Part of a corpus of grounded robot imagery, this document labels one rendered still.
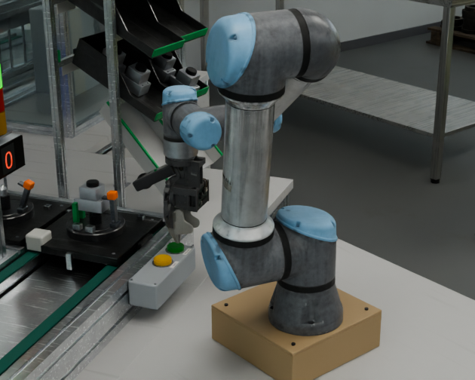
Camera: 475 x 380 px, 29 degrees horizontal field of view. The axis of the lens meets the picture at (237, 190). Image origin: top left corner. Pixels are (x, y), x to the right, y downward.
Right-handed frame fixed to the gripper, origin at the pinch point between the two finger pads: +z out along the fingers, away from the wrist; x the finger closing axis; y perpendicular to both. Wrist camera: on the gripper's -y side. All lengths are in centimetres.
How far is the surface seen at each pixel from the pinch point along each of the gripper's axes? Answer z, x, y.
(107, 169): 13, 65, -53
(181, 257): 3.3, -3.0, 2.8
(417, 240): 99, 230, 20
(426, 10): 76, 695, -58
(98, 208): -4.5, -0.6, -19.2
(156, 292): 5.1, -17.3, 3.3
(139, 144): -12.6, 22.9, -20.0
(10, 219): 0.7, -3.4, -42.1
